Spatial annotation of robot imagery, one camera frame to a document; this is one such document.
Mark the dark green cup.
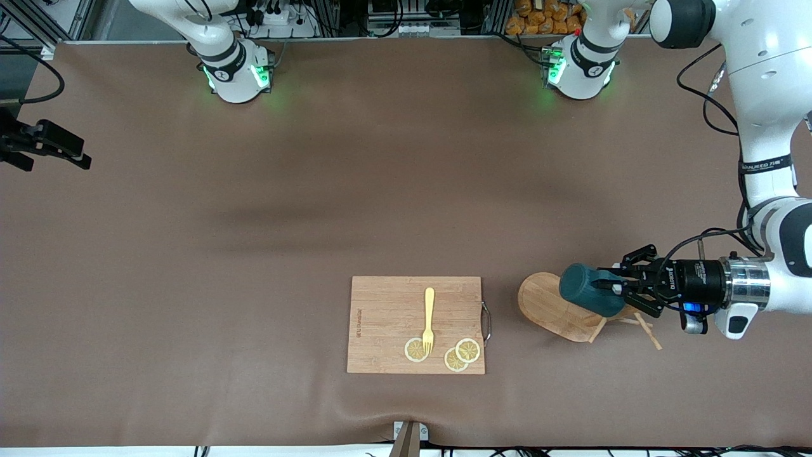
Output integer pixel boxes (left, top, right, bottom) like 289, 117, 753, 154
558, 263, 627, 319

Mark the wooden mug rack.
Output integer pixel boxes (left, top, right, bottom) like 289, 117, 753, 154
517, 272, 664, 351

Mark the brown table mat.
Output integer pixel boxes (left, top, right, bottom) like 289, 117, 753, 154
0, 36, 812, 448

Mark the yellow plastic fork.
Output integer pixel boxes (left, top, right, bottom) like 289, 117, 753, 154
422, 287, 436, 355

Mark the white power strip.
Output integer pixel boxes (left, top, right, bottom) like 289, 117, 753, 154
244, 5, 318, 39

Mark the orange snack bag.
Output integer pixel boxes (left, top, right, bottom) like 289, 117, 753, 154
506, 0, 586, 36

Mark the wooden cutting board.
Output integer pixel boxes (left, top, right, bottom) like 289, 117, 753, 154
346, 275, 492, 376

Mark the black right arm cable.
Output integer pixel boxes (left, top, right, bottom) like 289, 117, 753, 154
0, 35, 66, 105

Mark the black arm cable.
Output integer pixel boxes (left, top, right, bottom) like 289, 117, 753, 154
0, 35, 66, 105
666, 43, 771, 267

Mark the aluminium frame post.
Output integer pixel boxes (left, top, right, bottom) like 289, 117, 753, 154
0, 0, 96, 55

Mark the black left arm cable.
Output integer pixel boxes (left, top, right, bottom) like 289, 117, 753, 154
666, 43, 771, 267

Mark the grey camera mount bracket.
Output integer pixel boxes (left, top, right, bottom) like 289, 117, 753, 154
392, 420, 429, 457

